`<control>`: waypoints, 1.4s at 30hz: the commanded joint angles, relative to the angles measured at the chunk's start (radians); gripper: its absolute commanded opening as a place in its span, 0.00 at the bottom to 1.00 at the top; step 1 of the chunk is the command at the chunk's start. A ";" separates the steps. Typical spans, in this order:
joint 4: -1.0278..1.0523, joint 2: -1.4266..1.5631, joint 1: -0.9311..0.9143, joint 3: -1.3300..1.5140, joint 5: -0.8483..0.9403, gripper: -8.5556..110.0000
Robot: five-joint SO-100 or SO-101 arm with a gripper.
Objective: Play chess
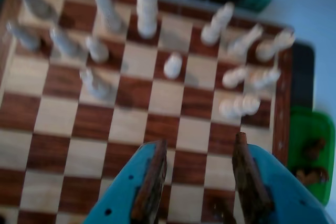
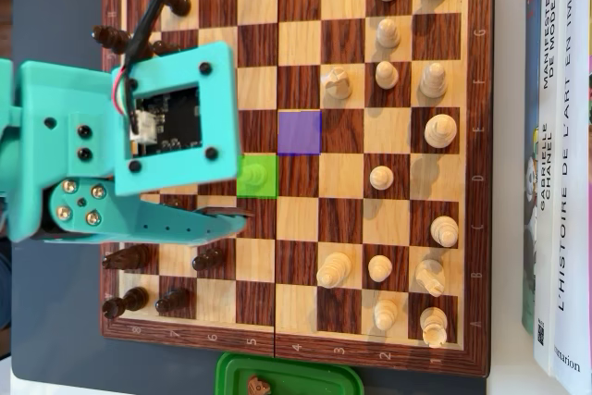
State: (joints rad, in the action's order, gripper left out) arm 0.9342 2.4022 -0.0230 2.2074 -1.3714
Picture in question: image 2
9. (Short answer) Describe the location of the white chess knight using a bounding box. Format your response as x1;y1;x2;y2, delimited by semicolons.
414;259;447;298
321;66;353;101

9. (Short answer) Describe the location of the dark brown chess king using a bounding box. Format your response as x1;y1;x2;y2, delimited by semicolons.
92;24;156;63

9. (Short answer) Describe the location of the dark brown chess rook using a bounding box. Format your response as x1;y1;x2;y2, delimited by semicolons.
102;287;150;321

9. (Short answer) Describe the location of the white chess rook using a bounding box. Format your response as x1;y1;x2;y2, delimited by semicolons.
419;306;449;349

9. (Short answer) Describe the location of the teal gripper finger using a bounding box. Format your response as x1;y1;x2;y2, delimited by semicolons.
43;176;255;248

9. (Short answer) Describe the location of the dark grey table mat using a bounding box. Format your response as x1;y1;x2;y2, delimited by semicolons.
9;0;492;395

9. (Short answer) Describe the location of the blue illustrated book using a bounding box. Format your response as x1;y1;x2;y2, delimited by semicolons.
520;0;544;337

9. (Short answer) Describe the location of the dark rounded object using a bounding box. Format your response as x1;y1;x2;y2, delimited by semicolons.
0;241;13;334

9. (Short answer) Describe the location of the wooden folding chessboard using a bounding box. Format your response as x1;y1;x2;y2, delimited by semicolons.
100;0;492;378

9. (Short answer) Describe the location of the white chess bishop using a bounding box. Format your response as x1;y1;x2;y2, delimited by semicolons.
418;63;449;99
429;215;460;249

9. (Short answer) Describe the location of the dark brown chess knight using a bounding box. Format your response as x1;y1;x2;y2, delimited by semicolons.
102;244;153;272

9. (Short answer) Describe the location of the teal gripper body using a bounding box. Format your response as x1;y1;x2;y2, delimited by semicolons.
9;60;115;243

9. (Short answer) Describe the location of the teal camera mount with circuit board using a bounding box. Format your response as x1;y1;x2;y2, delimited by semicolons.
109;41;242;198

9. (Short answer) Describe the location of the white chess king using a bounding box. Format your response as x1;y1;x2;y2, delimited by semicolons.
424;113;458;150

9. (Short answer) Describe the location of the white Gabrielle Chanel book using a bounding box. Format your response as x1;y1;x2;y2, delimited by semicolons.
531;0;564;376

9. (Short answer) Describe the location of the green plastic tray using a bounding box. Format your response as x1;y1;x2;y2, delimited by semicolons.
215;351;364;395

